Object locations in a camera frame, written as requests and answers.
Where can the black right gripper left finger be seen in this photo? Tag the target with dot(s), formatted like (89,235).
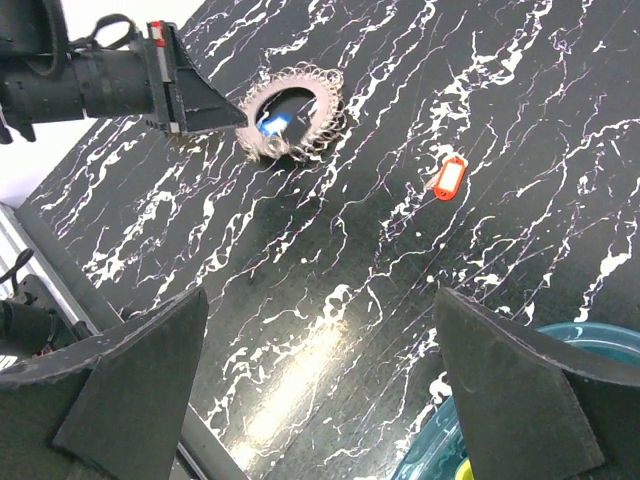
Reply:
(108,407)

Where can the red plastic key tag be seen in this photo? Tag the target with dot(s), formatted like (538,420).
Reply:
(446,182)

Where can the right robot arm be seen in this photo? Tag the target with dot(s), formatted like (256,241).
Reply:
(35,320)

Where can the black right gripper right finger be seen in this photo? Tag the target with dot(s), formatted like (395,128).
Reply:
(534,407)

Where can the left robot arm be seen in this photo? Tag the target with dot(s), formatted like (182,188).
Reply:
(48,78)

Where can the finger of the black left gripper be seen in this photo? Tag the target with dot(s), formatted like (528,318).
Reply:
(198,106)

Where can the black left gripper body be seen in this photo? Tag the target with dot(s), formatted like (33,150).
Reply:
(160,54)

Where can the yellow-green plate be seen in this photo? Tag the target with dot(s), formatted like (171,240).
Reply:
(464,471)

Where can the teal plastic dish basket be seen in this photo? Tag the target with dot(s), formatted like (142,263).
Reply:
(440,447)

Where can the blue plastic key tag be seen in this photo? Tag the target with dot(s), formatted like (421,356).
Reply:
(275,125)

